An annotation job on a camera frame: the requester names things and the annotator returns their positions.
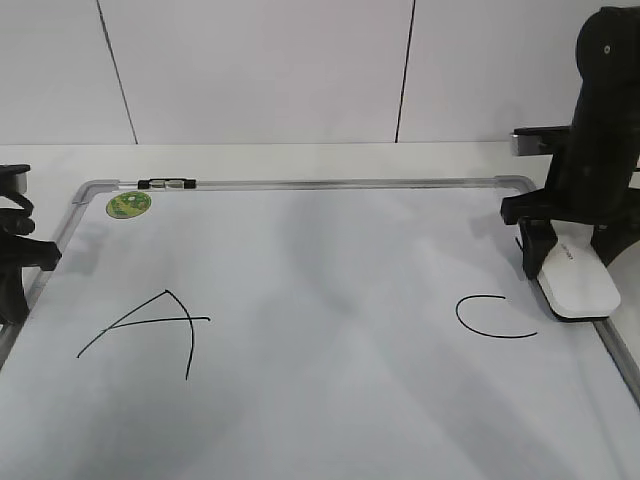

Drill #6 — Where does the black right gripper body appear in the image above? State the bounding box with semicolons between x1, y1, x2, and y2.
500;152;639;225

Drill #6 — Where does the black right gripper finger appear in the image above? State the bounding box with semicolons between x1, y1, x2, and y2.
590;220;640;267
517;218;558;279

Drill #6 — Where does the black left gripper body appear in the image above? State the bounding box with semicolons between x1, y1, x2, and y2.
1;219;62;324

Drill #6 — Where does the white rectangular board eraser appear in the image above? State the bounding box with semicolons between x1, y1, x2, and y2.
537;236;621;322

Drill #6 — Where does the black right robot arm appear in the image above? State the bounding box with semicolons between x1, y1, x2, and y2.
500;6;639;279

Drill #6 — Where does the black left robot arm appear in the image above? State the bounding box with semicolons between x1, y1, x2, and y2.
1;166;552;361

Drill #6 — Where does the green round magnet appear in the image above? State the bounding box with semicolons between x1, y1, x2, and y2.
106;191;152;220

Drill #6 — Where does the black silver hanging clip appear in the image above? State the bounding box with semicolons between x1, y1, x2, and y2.
137;178;197;190

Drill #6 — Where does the white aluminium framed whiteboard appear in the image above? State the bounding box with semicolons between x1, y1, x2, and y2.
1;177;639;479

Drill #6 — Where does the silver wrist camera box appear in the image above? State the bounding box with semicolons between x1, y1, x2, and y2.
511;126;570;157

